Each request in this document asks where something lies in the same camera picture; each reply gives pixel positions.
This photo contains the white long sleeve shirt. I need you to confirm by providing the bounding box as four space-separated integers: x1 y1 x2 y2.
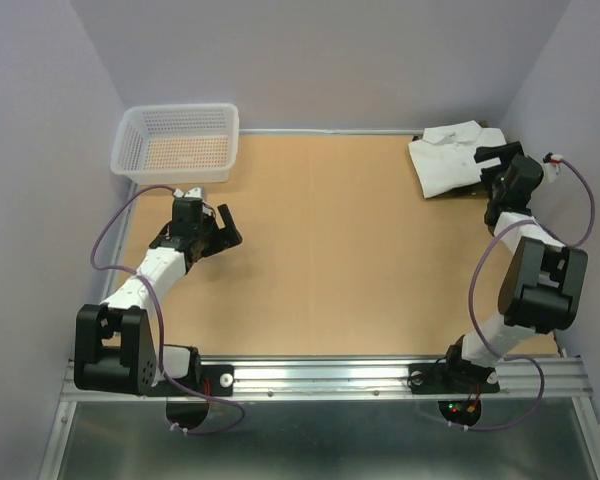
407 119 507 200

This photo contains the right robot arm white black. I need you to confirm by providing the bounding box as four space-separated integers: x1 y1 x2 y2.
440 142 588 390

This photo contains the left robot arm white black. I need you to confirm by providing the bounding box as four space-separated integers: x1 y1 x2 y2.
74 196 243 395

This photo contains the yellow plaid folded shirt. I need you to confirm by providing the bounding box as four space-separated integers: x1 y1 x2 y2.
410 118 511 200

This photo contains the white perforated plastic basket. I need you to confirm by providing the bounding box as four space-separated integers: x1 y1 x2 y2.
110 103 239 186

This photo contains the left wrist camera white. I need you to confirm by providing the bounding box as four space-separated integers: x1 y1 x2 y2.
173 186 207 202

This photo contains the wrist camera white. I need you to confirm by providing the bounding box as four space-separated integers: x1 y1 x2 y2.
542 152 564 184
173 186 207 202

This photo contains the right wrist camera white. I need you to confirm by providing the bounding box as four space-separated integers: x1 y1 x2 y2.
542 152 564 184

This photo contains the aluminium mounting rail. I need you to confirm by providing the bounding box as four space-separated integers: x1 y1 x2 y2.
60 355 593 403

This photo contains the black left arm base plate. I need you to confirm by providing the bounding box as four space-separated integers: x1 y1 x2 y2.
144 363 235 399

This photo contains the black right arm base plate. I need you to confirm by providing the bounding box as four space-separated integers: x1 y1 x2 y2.
407 362 500 395

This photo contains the metal table frame edge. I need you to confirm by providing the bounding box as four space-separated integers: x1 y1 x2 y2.
38 208 133 479

